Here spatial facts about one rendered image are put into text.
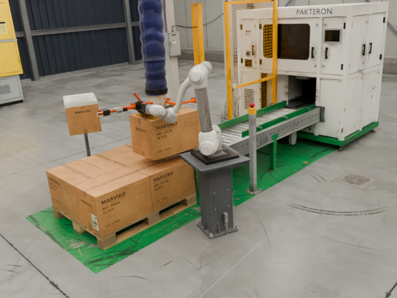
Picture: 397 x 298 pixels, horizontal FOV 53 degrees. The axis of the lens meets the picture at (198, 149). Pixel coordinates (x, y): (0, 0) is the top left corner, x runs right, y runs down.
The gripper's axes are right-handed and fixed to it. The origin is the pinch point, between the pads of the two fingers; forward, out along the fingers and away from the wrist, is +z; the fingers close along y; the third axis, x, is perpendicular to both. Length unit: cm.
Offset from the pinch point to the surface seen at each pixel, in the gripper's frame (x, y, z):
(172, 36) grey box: 131, -52, 90
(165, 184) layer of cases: 12, 82, -19
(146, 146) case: 3.1, 40.6, -6.5
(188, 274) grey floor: -39, 120, -103
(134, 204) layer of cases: -28, 89, -19
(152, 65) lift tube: 19.2, -36.4, -7.5
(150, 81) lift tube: 17.3, -20.7, -3.8
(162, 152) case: 12, 47, -18
